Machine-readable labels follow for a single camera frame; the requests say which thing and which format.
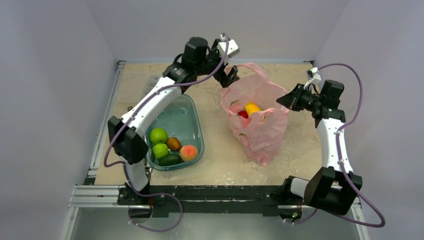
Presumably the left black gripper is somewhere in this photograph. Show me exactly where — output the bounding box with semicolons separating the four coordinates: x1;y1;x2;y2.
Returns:
194;40;239;87

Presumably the yellow fake mango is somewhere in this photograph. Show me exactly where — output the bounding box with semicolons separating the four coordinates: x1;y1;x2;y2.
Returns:
244;102;263;121

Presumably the red fake apple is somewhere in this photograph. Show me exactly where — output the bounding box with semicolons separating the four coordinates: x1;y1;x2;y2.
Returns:
237;110;249;119

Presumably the pink plastic bag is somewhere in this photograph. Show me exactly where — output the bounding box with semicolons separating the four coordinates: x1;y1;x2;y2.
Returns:
220;62;289;166

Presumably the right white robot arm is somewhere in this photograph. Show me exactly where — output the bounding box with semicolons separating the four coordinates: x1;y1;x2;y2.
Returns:
276;80;363;216

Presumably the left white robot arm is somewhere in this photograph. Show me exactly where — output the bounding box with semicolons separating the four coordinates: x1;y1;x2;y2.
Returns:
103;33;240;205

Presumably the pink fake peach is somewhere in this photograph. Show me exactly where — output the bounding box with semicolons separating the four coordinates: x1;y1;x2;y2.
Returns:
179;145;199;162

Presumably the brown fake kiwi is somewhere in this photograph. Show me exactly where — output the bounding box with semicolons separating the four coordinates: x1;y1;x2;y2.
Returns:
166;137;182;152

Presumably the green fake apple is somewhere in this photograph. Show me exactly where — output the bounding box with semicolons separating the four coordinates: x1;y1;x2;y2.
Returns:
149;128;169;145

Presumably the dark green fake avocado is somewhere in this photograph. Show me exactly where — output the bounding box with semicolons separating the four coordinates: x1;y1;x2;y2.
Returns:
158;153;183;167

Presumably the teal plastic fruit tray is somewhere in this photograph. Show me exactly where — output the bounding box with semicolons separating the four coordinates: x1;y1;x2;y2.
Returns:
144;94;205;171

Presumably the clear plastic packet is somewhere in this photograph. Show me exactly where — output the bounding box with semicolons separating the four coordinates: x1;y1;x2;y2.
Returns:
142;75;160;93

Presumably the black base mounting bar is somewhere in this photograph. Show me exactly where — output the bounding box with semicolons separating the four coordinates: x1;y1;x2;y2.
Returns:
117;185;310;221

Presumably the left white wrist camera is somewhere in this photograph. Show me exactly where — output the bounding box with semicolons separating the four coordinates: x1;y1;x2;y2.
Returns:
216;34;240;58

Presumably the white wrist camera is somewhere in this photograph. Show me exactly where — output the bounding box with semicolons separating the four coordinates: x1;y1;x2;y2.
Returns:
303;67;322;90
216;34;240;58

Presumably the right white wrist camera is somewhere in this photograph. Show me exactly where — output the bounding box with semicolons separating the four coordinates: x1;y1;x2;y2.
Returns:
303;67;322;90

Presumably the aluminium frame rail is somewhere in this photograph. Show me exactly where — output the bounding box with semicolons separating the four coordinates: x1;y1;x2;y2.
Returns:
59;60;164;240

